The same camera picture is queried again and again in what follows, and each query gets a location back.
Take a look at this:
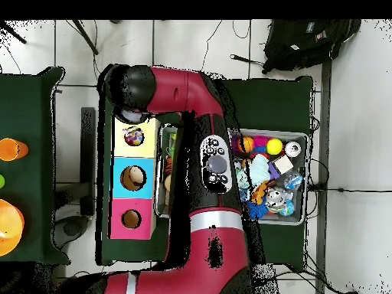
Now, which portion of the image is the polka-dot cloth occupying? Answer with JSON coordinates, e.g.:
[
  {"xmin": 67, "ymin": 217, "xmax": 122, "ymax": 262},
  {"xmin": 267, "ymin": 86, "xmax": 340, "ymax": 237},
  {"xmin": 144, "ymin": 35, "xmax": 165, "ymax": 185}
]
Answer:
[{"xmin": 123, "ymin": 126, "xmax": 145, "ymax": 147}]

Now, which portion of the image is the wooden box with three holes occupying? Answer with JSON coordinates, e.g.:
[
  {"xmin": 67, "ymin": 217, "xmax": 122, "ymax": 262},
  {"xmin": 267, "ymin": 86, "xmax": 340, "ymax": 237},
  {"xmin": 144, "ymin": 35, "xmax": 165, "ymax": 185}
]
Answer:
[{"xmin": 109, "ymin": 116, "xmax": 162, "ymax": 241}]

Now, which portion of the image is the clear mesh bin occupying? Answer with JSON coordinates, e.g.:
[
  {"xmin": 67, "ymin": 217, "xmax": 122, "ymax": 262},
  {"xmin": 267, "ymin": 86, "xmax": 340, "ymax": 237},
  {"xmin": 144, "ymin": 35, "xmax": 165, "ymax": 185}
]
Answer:
[{"xmin": 152, "ymin": 125, "xmax": 311, "ymax": 227}]

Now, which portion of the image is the small orange basketball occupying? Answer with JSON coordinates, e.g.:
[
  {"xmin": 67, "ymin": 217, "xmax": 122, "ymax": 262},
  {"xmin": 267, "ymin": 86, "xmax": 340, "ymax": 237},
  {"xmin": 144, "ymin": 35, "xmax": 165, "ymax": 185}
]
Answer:
[{"xmin": 237, "ymin": 136, "xmax": 256, "ymax": 154}]

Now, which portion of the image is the mint green cloth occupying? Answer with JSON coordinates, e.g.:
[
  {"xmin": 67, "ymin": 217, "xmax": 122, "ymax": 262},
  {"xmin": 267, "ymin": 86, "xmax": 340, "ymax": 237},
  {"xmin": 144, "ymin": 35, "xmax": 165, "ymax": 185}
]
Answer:
[{"xmin": 238, "ymin": 154, "xmax": 271, "ymax": 192}]

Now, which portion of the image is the pink spiky ball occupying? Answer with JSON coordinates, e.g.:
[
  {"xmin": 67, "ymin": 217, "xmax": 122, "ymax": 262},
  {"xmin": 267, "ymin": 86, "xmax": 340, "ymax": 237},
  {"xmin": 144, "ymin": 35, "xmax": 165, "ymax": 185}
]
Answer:
[{"xmin": 253, "ymin": 135, "xmax": 272, "ymax": 154}]

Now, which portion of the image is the silver drink can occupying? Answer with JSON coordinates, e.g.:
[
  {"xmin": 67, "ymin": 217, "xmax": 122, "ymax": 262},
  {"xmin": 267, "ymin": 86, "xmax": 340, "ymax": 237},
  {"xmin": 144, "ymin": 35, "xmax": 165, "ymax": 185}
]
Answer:
[{"xmin": 266, "ymin": 189, "xmax": 289, "ymax": 212}]

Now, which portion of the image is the grey round base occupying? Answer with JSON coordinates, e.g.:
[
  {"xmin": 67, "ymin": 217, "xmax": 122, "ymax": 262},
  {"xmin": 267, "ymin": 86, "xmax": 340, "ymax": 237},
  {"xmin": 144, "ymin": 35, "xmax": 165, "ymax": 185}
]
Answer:
[{"xmin": 54, "ymin": 215, "xmax": 90, "ymax": 249}]

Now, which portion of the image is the black backpack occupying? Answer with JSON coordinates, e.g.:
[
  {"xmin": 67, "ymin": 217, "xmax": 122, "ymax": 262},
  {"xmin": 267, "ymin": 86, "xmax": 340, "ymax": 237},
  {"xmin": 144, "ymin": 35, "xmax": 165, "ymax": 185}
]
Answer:
[{"xmin": 262, "ymin": 19, "xmax": 362, "ymax": 74}]

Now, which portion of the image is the dark green side tablecloth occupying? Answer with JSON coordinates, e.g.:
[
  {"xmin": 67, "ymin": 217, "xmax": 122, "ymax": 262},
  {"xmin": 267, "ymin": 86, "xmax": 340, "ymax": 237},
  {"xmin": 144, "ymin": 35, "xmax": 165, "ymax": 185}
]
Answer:
[{"xmin": 0, "ymin": 66, "xmax": 70, "ymax": 264}]

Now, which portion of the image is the black tripod leg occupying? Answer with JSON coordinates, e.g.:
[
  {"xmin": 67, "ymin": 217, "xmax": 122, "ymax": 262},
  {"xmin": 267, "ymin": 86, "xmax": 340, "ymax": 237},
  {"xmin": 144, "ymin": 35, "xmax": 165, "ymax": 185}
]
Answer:
[
  {"xmin": 0, "ymin": 21, "xmax": 28, "ymax": 45},
  {"xmin": 72, "ymin": 19, "xmax": 99, "ymax": 56}
]

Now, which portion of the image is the orange plastic cup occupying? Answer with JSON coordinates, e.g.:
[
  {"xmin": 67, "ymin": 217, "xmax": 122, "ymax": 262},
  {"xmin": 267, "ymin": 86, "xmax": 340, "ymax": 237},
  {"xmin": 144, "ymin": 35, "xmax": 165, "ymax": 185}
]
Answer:
[{"xmin": 0, "ymin": 138, "xmax": 29, "ymax": 162}]

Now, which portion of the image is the orange plastic bowl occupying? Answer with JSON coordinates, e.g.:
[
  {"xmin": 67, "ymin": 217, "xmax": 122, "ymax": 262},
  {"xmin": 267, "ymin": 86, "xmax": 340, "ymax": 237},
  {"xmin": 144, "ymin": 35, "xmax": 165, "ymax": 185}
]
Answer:
[{"xmin": 0, "ymin": 198, "xmax": 25, "ymax": 257}]

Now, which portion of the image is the black cable with plug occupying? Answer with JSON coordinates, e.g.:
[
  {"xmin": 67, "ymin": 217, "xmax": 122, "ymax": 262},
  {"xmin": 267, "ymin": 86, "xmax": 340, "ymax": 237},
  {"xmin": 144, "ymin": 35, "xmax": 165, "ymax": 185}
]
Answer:
[{"xmin": 230, "ymin": 54, "xmax": 266, "ymax": 67}]

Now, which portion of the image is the thin black floor cable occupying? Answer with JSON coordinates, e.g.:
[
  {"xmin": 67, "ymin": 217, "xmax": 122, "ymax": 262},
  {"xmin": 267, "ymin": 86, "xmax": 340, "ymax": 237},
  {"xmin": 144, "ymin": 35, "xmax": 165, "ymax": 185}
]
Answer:
[{"xmin": 195, "ymin": 19, "xmax": 224, "ymax": 74}]

